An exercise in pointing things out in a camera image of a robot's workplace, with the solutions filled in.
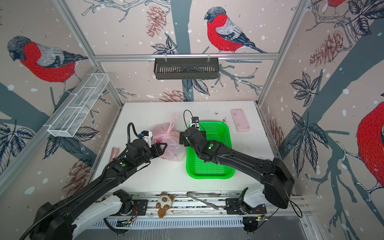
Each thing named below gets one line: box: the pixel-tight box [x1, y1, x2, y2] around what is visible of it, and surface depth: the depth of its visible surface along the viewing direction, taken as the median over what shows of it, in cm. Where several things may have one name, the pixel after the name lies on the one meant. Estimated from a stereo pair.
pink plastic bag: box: [151, 113, 185, 163], surface depth 87 cm
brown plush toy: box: [155, 191, 175, 219], surface depth 74 cm
